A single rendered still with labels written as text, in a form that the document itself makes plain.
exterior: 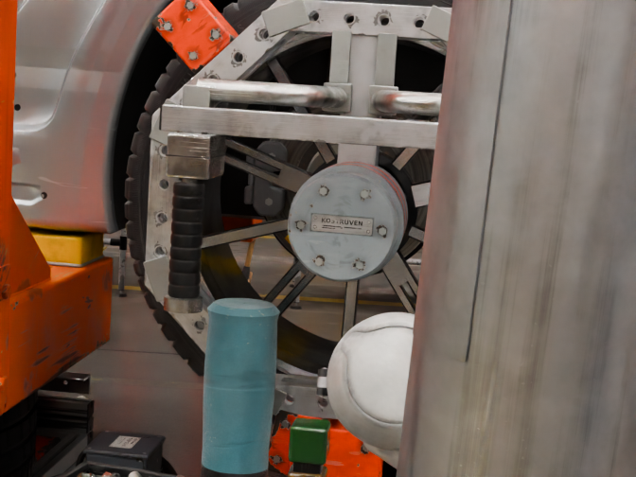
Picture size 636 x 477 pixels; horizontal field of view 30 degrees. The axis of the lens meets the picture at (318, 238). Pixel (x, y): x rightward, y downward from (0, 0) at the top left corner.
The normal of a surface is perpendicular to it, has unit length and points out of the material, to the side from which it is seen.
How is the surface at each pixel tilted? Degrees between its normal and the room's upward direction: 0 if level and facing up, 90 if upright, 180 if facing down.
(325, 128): 90
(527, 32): 92
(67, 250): 90
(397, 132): 90
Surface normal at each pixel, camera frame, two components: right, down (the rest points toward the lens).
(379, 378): -0.24, -0.10
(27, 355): 0.99, 0.07
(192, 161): -0.11, 0.11
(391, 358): -0.08, -0.29
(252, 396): 0.43, 0.17
